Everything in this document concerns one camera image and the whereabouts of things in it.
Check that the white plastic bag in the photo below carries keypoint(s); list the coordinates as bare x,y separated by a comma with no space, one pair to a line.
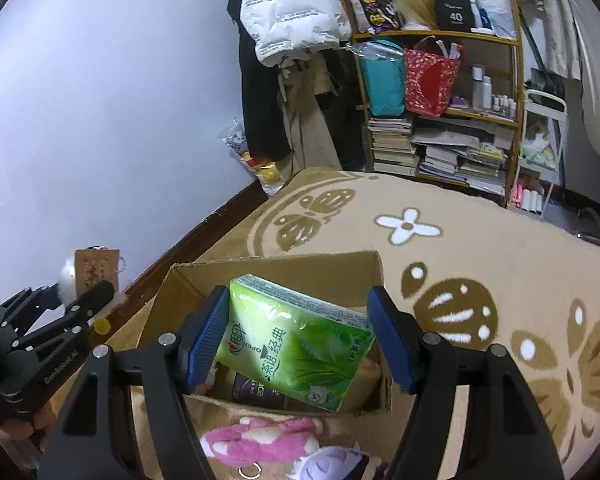
495,0

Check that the row of cosmetic bottles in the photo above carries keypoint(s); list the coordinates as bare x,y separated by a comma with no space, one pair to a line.
485,92

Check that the red patterned gift bag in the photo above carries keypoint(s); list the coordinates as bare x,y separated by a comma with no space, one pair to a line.
430,80

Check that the printed cardboard box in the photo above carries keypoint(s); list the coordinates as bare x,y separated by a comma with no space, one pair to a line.
305,270

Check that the person's left hand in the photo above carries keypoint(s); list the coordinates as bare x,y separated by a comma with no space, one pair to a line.
41,422

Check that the small dark box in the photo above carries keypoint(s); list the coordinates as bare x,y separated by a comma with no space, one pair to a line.
257,392

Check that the blonde wig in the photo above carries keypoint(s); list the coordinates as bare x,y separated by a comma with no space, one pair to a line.
412,2

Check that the pink bunny plush toy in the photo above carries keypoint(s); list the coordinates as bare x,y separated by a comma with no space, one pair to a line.
260,440

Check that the white trolley cart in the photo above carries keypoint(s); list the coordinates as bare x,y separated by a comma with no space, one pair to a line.
540,150

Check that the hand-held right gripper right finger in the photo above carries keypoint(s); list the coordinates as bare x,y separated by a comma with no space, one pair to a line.
390,340

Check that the green tissue pack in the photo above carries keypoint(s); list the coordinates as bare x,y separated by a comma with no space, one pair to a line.
290,345

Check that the messy pile of magazines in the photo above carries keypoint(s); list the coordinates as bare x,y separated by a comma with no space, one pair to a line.
460,160

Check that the purple printed bag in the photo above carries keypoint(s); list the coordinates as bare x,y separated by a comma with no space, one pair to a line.
370,0

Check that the neat stack of books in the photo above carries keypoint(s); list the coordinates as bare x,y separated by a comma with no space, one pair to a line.
391,147

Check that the wooden shelf rack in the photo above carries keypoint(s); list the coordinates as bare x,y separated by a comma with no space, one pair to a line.
430,35

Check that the black square box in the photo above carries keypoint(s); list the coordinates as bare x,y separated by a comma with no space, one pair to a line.
452,12

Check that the clear plastic bag of toys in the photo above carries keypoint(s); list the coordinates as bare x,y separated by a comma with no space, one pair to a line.
260,165

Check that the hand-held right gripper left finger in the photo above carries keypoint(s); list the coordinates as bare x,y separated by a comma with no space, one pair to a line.
207,340

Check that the teal bag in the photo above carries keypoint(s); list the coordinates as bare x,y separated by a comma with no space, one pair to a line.
382,80

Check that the beige hanging trousers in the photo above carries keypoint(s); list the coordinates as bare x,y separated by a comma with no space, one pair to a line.
305,125

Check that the white puffer jacket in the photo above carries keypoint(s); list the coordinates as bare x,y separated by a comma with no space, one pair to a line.
290,10

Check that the dark hanging garment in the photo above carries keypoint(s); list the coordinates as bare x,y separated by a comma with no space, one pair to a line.
347,125

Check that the white curtain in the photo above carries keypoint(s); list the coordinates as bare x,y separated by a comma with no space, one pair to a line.
555,10

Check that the purple plush doll pale hair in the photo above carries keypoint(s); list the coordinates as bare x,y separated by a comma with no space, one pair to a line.
330,465

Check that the black hanging coat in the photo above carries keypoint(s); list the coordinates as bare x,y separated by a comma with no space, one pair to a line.
260,100

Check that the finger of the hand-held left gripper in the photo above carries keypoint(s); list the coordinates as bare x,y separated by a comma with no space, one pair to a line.
25,302
92,300

